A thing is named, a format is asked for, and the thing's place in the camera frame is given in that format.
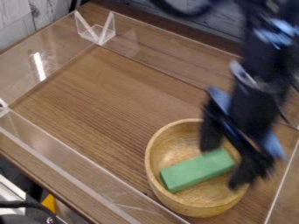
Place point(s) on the brown wooden bowl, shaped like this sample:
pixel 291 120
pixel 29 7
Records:
pixel 175 144

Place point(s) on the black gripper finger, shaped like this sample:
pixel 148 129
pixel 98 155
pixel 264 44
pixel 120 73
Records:
pixel 256 165
pixel 211 128

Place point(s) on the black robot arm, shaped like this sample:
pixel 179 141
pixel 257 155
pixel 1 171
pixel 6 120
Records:
pixel 267 72

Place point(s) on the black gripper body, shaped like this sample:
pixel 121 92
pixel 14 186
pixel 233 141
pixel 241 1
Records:
pixel 245 124

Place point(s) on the yellow and black device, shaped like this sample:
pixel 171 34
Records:
pixel 54 213

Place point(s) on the green rectangular block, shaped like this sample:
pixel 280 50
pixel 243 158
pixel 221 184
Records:
pixel 196 170

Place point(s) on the clear acrylic corner bracket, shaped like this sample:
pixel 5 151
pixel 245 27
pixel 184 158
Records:
pixel 98 34

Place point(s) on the clear acrylic enclosure walls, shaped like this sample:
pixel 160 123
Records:
pixel 82 106

